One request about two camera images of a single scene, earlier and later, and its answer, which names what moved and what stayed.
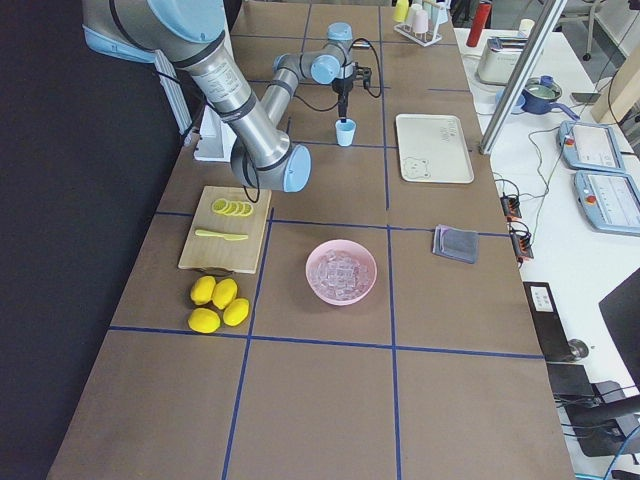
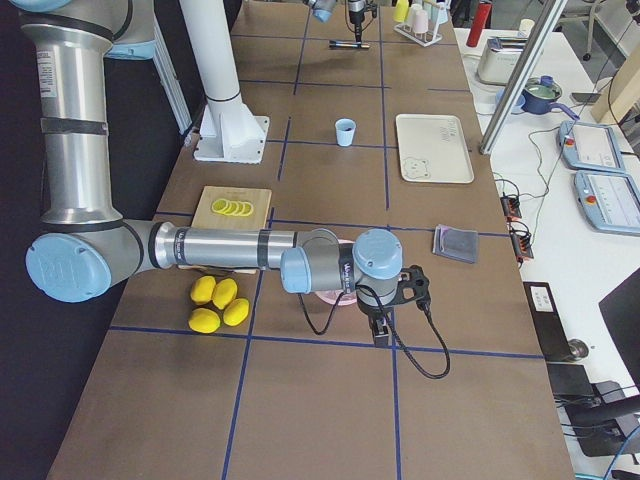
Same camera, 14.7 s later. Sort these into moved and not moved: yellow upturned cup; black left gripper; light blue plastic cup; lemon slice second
Moved: black left gripper
Not moved: yellow upturned cup; light blue plastic cup; lemon slice second
